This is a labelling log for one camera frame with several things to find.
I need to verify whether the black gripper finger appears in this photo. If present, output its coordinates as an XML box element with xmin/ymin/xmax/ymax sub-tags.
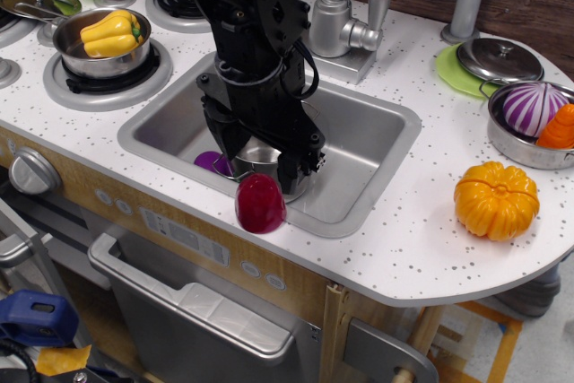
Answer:
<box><xmin>204</xmin><ymin>110</ymin><xmax>248</xmax><ymax>161</ymax></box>
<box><xmin>277</xmin><ymin>152</ymin><xmax>308</xmax><ymax>194</ymax></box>

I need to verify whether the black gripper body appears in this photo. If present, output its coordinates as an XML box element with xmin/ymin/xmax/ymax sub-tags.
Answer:
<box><xmin>196</xmin><ymin>51</ymin><xmax>326</xmax><ymax>176</ymax></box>

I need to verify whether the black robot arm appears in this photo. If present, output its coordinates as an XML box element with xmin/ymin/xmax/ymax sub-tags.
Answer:
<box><xmin>195</xmin><ymin>0</ymin><xmax>325</xmax><ymax>195</ymax></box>

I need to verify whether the purple toy sweet potato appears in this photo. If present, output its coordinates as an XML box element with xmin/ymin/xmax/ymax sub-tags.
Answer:
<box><xmin>194</xmin><ymin>151</ymin><xmax>233</xmax><ymax>178</ymax></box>

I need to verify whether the small steel pot in sink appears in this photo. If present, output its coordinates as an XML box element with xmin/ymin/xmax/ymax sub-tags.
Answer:
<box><xmin>209</xmin><ymin>137</ymin><xmax>282</xmax><ymax>188</ymax></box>

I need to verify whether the grey toy sink basin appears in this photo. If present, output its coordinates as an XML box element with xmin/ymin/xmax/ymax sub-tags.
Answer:
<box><xmin>117</xmin><ymin>54</ymin><xmax>422</xmax><ymax>238</ymax></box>

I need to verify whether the steel pot on stove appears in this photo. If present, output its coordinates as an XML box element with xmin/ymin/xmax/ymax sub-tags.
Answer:
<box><xmin>52</xmin><ymin>8</ymin><xmax>151</xmax><ymax>78</ymax></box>

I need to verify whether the steel pot on right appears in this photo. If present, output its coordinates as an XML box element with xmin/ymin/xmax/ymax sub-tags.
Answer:
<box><xmin>487</xmin><ymin>81</ymin><xmax>573</xmax><ymax>170</ymax></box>

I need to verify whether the steel pot lid right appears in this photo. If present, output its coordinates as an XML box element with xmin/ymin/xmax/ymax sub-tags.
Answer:
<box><xmin>456</xmin><ymin>38</ymin><xmax>544</xmax><ymax>83</ymax></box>

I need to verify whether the dark red toy vegetable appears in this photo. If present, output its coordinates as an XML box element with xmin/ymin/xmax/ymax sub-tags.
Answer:
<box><xmin>235</xmin><ymin>173</ymin><xmax>287</xmax><ymax>234</ymax></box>

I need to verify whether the silver toy faucet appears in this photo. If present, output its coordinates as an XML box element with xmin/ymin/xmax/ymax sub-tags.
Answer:
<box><xmin>307</xmin><ymin>0</ymin><xmax>390</xmax><ymax>84</ymax></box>

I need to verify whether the black stove burner front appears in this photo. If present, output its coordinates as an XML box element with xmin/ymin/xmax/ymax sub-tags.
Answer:
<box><xmin>60</xmin><ymin>45</ymin><xmax>161</xmax><ymax>94</ymax></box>

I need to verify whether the black stove burner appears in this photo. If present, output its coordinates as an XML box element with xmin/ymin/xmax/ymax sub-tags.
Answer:
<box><xmin>60</xmin><ymin>45</ymin><xmax>161</xmax><ymax>94</ymax></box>
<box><xmin>156</xmin><ymin>0</ymin><xmax>203</xmax><ymax>20</ymax></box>

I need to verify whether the black stove burner back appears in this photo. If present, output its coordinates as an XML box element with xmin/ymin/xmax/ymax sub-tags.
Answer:
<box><xmin>156</xmin><ymin>0</ymin><xmax>203</xmax><ymax>20</ymax></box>

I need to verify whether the yellow toy bell pepper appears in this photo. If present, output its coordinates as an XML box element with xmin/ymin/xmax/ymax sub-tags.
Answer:
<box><xmin>80</xmin><ymin>10</ymin><xmax>144</xmax><ymax>58</ymax></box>

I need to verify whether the light green round plate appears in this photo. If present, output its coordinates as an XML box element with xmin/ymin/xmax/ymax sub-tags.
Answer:
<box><xmin>435</xmin><ymin>44</ymin><xmax>500</xmax><ymax>98</ymax></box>

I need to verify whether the grey oven door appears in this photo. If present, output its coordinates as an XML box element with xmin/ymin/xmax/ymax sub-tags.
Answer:
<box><xmin>88</xmin><ymin>233</ymin><xmax>321</xmax><ymax>382</ymax></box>

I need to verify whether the silver stove knob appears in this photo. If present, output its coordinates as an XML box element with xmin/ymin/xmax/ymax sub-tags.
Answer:
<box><xmin>8</xmin><ymin>147</ymin><xmax>62</xmax><ymax>195</ymax></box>

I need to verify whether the orange toy pumpkin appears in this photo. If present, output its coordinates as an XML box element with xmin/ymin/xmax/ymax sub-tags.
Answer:
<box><xmin>454</xmin><ymin>161</ymin><xmax>540</xmax><ymax>241</ymax></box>

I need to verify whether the steel lid upper left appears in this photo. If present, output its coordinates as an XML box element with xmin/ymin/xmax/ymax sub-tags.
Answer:
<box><xmin>1</xmin><ymin>0</ymin><xmax>83</xmax><ymax>22</ymax></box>

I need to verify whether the purple striped toy onion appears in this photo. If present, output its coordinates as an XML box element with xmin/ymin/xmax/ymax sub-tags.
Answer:
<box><xmin>503</xmin><ymin>82</ymin><xmax>570</xmax><ymax>137</ymax></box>

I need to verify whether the blue clamp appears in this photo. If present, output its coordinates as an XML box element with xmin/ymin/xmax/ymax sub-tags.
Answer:
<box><xmin>1</xmin><ymin>290</ymin><xmax>79</xmax><ymax>347</ymax></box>

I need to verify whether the orange toy carrot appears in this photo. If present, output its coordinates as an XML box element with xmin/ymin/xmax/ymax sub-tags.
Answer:
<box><xmin>536</xmin><ymin>104</ymin><xmax>573</xmax><ymax>150</ymax></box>

